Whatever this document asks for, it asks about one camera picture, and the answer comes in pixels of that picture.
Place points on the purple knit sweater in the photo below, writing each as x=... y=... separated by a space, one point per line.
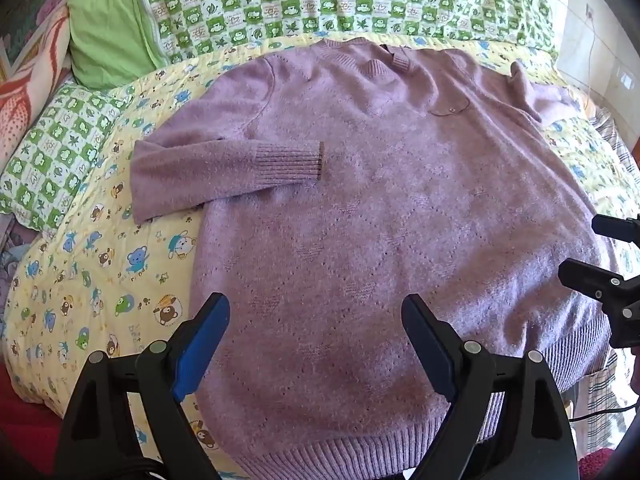
x=390 y=210

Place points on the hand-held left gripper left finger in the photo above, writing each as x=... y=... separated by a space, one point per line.
x=200 y=345

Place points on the green checked quilt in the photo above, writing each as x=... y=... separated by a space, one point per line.
x=300 y=5

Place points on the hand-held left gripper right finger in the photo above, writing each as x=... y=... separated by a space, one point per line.
x=431 y=347

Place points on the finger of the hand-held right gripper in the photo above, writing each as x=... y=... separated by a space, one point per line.
x=617 y=229
x=592 y=282

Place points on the green checked pillow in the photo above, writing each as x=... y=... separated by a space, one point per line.
x=55 y=155

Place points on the orange floral blanket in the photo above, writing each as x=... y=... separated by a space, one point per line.
x=30 y=90

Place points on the yellow cartoon print quilt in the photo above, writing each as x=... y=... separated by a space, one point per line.
x=100 y=270

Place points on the red cloth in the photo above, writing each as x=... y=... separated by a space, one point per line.
x=27 y=420

